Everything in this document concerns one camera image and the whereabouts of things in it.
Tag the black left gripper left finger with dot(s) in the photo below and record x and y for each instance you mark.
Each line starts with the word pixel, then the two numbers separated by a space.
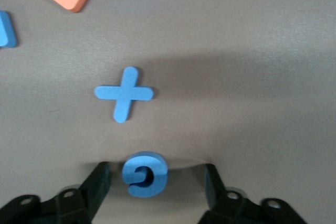
pixel 68 205

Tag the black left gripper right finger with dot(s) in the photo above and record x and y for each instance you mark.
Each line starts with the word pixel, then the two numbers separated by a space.
pixel 236 208

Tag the blue foam letter G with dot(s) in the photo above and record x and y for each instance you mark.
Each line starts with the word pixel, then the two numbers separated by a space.
pixel 157 179

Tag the blue foam letter X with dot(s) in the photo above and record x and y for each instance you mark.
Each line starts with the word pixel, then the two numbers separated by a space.
pixel 125 94

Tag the blue foam letter M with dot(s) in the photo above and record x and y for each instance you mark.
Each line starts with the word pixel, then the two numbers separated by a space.
pixel 6 32

